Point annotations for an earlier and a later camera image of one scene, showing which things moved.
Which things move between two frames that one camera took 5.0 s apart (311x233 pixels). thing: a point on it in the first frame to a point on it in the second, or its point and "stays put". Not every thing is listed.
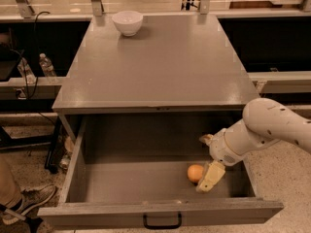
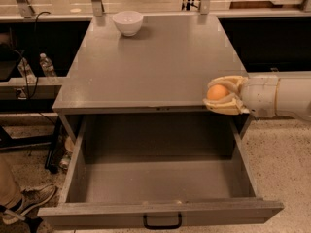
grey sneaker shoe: [29, 200] stays put
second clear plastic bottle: [26, 72] stays put
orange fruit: [194, 172] to [217, 92]
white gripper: [221, 149] to [259, 95]
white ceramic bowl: [127, 21] stays put
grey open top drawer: [132, 169] stays put
